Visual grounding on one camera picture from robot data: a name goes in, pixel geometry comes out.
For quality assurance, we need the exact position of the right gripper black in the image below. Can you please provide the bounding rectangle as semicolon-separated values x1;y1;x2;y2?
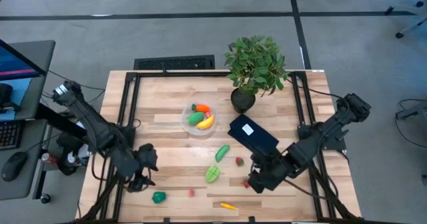
247;151;288;195

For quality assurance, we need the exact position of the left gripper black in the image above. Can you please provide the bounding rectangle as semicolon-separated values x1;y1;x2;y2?
127;143;159;193

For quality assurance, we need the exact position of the green toy bell pepper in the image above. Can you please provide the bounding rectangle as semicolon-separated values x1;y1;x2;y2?
151;191;167;205

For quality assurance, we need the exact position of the green toy cucumber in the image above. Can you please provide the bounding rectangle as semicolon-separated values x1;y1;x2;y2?
214;144;231;163

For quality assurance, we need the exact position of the lime green toy starfruit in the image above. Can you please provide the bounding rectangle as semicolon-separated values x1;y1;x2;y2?
204;165;222;184

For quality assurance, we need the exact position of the yellow toy banana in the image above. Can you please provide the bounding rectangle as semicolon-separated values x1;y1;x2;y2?
196;115;216;131

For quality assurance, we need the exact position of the green toy corn cob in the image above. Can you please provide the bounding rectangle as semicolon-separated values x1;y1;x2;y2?
186;111;205;126

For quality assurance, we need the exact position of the orange toy carrot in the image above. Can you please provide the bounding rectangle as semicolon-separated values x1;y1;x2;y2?
191;103;211;113

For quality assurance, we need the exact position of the clear plastic tupperware bowl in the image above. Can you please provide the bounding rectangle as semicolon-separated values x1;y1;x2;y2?
181;99;218;137

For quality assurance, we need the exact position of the navy folded cloth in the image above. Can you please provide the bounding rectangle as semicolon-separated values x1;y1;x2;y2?
227;113;280;158

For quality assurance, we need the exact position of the black plant pot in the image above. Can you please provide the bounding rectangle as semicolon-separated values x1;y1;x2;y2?
230;87;257;115

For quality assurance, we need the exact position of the black bulky floor object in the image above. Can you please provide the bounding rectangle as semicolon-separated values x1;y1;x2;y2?
55;133;90;177

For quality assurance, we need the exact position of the red soda can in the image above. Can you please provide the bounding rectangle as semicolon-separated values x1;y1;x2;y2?
41;153;59;165

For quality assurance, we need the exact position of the black desk support beam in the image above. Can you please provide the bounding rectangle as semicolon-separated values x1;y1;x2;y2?
35;103;91;138

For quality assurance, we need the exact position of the green leafy artificial plant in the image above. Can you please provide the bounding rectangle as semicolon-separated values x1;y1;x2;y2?
224;35;290;97

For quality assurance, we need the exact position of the grey desk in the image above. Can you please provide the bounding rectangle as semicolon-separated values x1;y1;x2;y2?
0;39;57;201

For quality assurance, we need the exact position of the black floor vent grille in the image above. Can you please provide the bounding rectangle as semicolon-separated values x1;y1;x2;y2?
133;54;216;71

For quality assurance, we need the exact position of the black computer mouse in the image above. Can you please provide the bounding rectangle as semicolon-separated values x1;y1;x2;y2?
1;151;29;182

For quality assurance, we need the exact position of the black keyboard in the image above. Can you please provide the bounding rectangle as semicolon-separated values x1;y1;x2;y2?
0;120;23;151

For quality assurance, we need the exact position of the grey floor stand leg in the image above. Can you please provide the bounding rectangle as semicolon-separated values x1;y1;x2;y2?
396;103;427;121

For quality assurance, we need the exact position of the black desk gadget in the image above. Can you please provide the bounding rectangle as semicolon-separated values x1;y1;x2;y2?
0;83;16;114

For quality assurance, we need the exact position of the computer monitor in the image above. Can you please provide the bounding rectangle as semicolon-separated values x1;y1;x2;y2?
0;39;47;122

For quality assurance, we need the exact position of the office chair base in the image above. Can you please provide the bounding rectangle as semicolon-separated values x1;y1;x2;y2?
384;0;427;40

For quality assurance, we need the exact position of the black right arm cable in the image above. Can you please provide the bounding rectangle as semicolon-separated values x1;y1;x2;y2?
286;78;348;101

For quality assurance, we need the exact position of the black aluminium table frame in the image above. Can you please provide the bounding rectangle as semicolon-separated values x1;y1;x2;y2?
77;69;360;224

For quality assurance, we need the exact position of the black floor cable loop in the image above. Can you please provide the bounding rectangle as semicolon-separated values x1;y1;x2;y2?
394;98;427;149

